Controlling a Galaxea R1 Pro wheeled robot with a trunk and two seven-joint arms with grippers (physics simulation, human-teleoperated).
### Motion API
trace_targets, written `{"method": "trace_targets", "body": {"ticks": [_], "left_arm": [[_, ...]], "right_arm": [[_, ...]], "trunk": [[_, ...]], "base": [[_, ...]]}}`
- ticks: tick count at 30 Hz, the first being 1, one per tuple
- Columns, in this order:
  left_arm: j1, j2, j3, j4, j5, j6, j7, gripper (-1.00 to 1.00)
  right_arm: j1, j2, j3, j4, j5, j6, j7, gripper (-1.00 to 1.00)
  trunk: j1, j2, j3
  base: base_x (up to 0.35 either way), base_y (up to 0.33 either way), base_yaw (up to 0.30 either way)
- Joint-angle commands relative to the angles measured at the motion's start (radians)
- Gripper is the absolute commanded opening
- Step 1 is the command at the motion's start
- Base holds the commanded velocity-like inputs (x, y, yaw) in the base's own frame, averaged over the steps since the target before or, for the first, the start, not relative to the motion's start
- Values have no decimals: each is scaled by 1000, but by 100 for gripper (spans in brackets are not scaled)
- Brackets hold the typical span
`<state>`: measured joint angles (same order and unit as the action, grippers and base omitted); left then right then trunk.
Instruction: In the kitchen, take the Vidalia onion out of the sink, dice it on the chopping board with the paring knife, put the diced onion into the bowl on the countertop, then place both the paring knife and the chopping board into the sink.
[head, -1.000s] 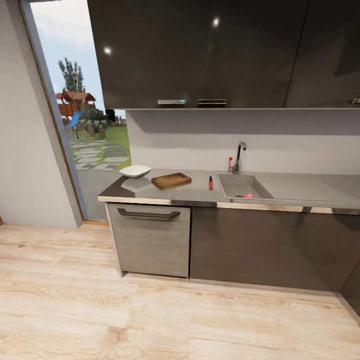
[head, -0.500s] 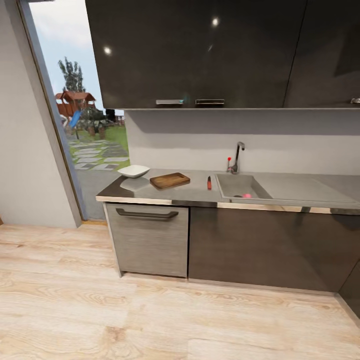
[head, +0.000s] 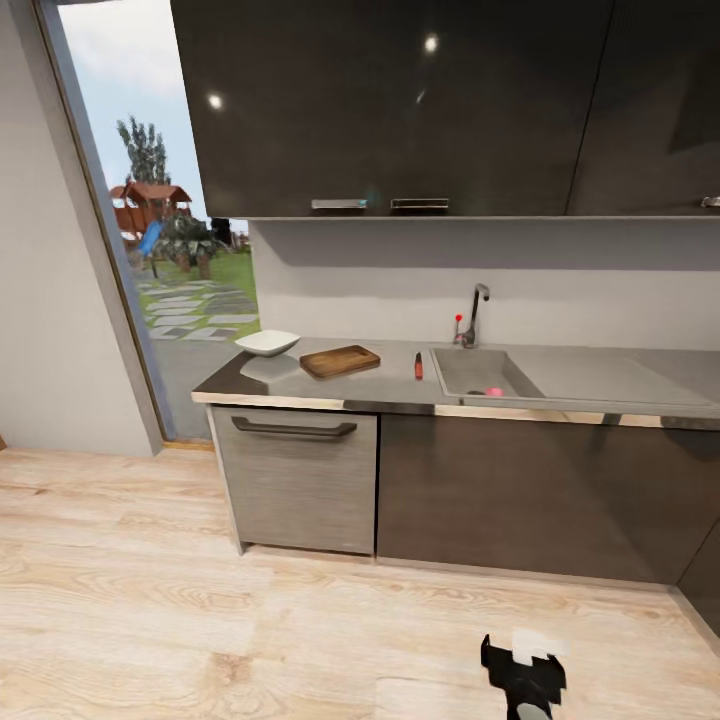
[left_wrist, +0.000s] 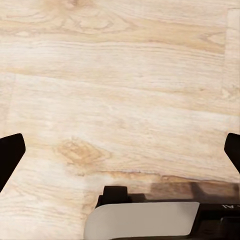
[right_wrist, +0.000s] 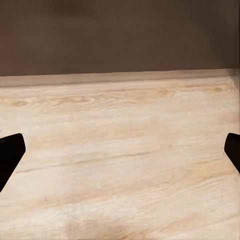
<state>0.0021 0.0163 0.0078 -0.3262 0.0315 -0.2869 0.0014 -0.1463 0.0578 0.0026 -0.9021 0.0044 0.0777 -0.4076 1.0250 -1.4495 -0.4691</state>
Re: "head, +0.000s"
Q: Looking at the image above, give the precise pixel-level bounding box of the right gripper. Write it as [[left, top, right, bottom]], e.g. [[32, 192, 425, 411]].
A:
[[480, 635, 567, 704]]

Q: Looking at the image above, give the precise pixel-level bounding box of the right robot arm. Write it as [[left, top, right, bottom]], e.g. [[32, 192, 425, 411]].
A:
[[480, 628, 571, 720]]

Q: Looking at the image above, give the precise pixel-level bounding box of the cutting board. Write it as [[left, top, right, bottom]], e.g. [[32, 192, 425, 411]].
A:
[[299, 345, 381, 377]]

